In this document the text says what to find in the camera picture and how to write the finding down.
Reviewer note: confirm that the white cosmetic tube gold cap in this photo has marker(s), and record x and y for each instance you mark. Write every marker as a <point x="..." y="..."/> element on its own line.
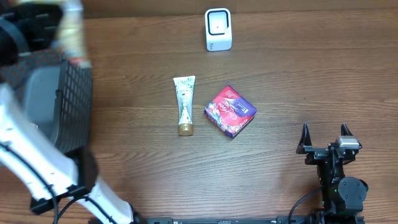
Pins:
<point x="184" y="88"/>

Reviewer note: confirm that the red purple sanitary pad pack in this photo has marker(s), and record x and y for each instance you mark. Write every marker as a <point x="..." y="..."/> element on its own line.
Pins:
<point x="230" y="112"/>

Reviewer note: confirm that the white barcode scanner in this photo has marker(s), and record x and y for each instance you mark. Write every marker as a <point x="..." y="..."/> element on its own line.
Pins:
<point x="218" y="29"/>

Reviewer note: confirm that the yellow blue snack bag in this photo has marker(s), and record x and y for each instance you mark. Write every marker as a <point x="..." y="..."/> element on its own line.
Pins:
<point x="71" y="33"/>

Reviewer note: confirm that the grey plastic shopping basket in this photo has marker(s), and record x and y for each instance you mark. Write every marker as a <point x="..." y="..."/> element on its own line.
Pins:
<point x="55" y="95"/>

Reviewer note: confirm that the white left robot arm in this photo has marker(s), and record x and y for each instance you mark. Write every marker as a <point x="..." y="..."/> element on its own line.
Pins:
<point x="48" y="173"/>

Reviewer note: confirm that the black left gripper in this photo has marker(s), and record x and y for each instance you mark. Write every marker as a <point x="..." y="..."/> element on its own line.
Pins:
<point x="23" y="17"/>

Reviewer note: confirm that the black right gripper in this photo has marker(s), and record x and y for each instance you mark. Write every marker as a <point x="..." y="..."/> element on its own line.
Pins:
<point x="314" y="154"/>

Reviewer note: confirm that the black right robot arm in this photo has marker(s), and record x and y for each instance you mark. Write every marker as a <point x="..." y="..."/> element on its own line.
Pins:
<point x="342" y="196"/>

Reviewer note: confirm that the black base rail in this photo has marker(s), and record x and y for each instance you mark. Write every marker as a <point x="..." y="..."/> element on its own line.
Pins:
<point x="278" y="220"/>

